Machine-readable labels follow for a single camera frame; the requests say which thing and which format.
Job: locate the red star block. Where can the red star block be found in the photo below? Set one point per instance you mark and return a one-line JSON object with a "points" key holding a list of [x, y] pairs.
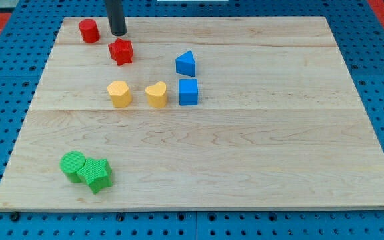
{"points": [[121, 51]]}

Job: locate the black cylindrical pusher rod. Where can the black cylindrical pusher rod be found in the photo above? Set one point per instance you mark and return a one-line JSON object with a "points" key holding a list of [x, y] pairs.
{"points": [[116, 17]]}

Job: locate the blue triangle block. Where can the blue triangle block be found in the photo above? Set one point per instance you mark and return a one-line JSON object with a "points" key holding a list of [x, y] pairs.
{"points": [[185, 64]]}

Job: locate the green star block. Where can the green star block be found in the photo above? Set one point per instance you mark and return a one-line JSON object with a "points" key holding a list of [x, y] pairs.
{"points": [[96, 174]]}

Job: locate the light wooden board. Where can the light wooden board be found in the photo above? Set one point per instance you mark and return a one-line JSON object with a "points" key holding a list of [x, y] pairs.
{"points": [[279, 124]]}

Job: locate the blue cube block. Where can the blue cube block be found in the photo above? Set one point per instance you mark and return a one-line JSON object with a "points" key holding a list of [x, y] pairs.
{"points": [[188, 92]]}

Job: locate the yellow heart block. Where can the yellow heart block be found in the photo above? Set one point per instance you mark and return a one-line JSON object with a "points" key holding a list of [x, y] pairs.
{"points": [[157, 95]]}

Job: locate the yellow pentagon block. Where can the yellow pentagon block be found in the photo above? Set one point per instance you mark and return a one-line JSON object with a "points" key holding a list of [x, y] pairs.
{"points": [[119, 93]]}

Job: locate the green cylinder block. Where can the green cylinder block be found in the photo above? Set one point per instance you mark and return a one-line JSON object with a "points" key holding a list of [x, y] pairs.
{"points": [[70, 164]]}

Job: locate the red cylinder block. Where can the red cylinder block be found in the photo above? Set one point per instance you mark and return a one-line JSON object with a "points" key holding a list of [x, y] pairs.
{"points": [[89, 30]]}

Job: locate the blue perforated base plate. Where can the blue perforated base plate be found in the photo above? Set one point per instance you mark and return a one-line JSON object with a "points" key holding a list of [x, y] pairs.
{"points": [[26, 42]]}

